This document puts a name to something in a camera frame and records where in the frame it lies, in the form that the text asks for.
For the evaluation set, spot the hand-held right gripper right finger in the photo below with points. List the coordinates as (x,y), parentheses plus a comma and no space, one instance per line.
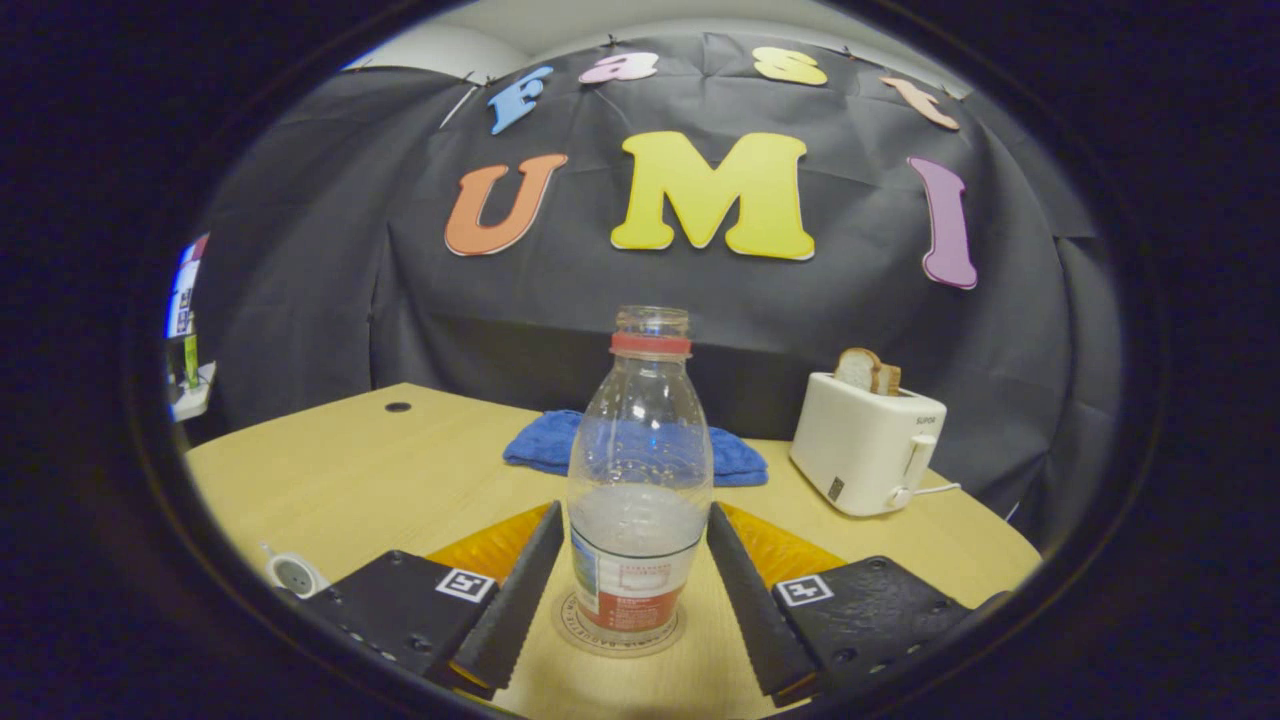
(750,610)

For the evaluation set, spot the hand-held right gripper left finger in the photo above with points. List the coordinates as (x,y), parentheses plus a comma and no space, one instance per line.
(515,600)

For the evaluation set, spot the round printed coaster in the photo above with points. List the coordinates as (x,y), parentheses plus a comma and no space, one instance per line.
(570,630)

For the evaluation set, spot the clear plastic water bottle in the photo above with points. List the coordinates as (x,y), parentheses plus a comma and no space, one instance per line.
(638,560)

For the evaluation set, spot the white floral teacup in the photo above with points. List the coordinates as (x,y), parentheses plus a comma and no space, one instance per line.
(293,575)

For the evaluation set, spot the green bottle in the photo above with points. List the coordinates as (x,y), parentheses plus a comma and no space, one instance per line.
(190,360)

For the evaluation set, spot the blue towel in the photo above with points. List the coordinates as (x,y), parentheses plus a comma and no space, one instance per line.
(540,445)

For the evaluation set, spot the white toaster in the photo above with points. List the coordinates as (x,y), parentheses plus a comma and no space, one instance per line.
(860,445)

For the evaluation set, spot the light bread slice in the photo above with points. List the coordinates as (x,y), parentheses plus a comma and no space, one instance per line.
(856,368)

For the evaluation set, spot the brown bread slice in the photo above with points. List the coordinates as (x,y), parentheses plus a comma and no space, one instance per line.
(889,380)

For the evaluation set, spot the black backdrop cloth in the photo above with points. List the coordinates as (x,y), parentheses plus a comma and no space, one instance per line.
(300,250)

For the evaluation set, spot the bright coloured display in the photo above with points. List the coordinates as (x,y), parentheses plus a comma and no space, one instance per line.
(185,290)

